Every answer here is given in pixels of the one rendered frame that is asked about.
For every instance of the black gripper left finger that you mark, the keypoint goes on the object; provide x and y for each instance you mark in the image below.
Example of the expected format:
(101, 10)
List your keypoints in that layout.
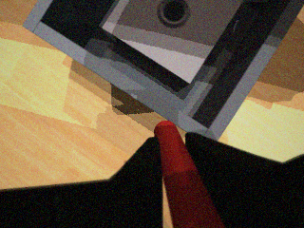
(131, 198)

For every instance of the grey open box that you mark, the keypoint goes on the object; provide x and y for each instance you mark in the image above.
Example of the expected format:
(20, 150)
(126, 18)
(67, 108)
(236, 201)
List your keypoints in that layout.
(209, 103)

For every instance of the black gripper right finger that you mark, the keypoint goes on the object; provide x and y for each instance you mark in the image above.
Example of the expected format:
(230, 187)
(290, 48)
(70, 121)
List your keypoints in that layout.
(249, 191)

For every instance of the red peg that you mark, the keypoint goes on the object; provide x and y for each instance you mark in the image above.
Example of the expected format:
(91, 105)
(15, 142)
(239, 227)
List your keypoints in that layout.
(190, 204)

